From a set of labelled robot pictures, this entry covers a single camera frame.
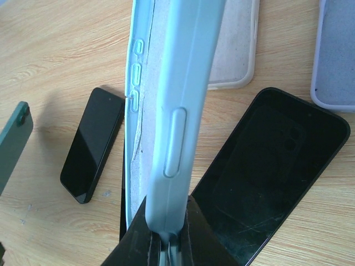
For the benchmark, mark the green bare phone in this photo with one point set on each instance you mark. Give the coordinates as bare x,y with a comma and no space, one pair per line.
14,137

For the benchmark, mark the light blue phone case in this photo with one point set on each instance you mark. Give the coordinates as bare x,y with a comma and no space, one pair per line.
168,63

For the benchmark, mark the black bare phone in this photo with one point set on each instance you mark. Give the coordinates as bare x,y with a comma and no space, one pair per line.
122,228

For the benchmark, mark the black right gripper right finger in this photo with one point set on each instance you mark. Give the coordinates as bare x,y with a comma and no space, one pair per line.
198,245

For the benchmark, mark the lilac phone case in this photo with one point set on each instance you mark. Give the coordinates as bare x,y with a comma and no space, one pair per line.
332,84

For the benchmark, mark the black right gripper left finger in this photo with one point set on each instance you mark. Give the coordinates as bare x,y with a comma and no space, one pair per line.
139,245

